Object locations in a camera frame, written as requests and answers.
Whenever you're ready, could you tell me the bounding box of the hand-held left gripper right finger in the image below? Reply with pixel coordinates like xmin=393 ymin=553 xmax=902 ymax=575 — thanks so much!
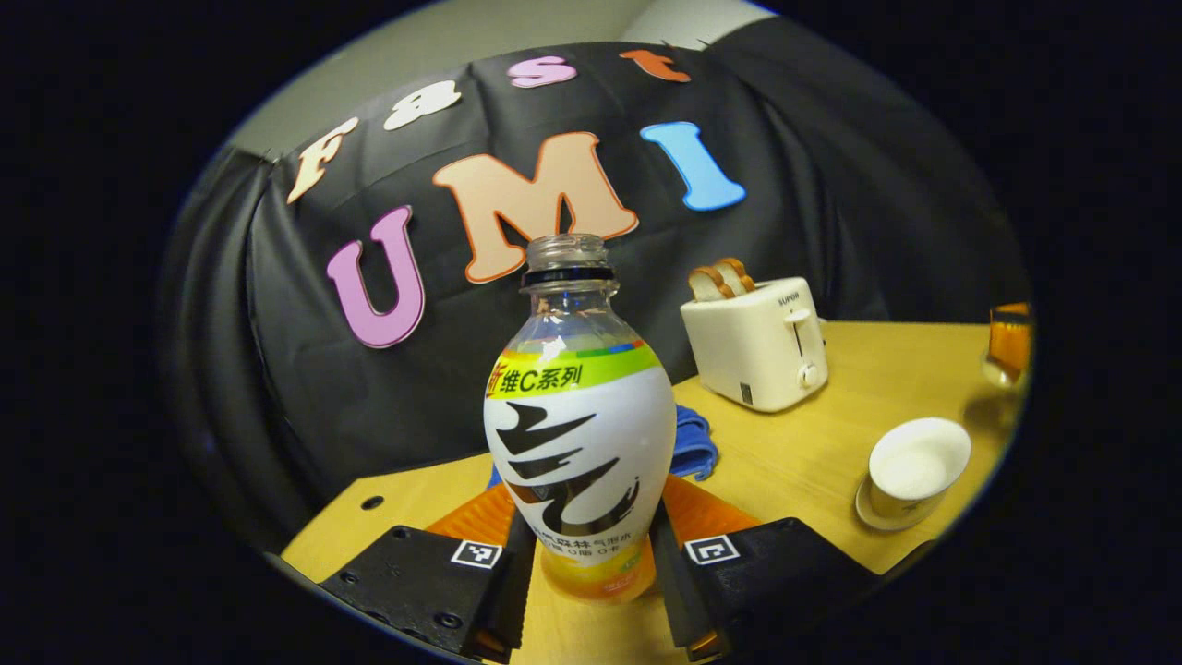
xmin=649 ymin=473 xmax=878 ymax=661

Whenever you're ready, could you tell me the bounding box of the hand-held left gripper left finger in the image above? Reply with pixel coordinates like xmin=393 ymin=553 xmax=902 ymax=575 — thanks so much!
xmin=319 ymin=480 xmax=538 ymax=661

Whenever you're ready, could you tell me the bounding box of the cream ceramic teacup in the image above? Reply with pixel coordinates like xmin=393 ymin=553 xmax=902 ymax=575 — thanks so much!
xmin=868 ymin=417 xmax=972 ymax=523

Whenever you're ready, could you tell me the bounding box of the white label water bottle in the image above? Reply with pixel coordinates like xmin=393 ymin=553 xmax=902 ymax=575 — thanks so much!
xmin=483 ymin=234 xmax=678 ymax=603

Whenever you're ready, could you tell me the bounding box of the blue cloth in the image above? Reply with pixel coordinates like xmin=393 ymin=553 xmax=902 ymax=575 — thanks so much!
xmin=488 ymin=404 xmax=719 ymax=489

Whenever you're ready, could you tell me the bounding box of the cream ceramic saucer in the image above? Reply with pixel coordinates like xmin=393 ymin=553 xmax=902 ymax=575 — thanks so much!
xmin=854 ymin=476 xmax=952 ymax=533

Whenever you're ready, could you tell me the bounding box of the cream toaster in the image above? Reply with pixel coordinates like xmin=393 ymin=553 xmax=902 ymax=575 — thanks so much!
xmin=680 ymin=277 xmax=829 ymax=414

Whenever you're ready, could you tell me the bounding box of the toast bread slice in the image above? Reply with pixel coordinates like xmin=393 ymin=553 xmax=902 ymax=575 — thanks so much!
xmin=687 ymin=266 xmax=735 ymax=302
xmin=713 ymin=258 xmax=756 ymax=295

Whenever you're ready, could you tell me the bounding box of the black backdrop cloth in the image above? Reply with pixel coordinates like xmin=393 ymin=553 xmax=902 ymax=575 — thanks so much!
xmin=159 ymin=17 xmax=1031 ymax=555

